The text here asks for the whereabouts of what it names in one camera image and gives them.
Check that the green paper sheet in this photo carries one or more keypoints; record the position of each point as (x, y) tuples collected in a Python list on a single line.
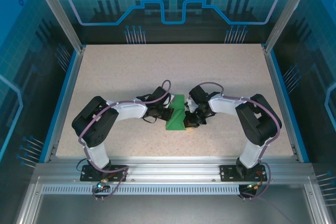
[(177, 123)]

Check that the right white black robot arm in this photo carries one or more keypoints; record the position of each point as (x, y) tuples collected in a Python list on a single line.
[(257, 121)]

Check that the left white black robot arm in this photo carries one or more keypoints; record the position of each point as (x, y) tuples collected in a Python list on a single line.
[(92, 124)]

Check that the connector with green light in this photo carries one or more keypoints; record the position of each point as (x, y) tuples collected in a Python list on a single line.
[(253, 186), (102, 184)]

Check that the aluminium mounting rail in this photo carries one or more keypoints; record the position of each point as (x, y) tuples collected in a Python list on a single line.
[(173, 167)]

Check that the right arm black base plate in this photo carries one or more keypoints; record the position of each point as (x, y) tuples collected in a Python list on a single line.
[(228, 174)]

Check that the aluminium side rail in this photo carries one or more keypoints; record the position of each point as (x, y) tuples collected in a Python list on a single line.
[(287, 108), (64, 103)]

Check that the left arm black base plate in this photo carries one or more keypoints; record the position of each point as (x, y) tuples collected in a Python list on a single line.
[(90, 175)]

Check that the aluminium frame post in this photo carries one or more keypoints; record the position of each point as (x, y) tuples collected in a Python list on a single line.
[(286, 11), (60, 16)]

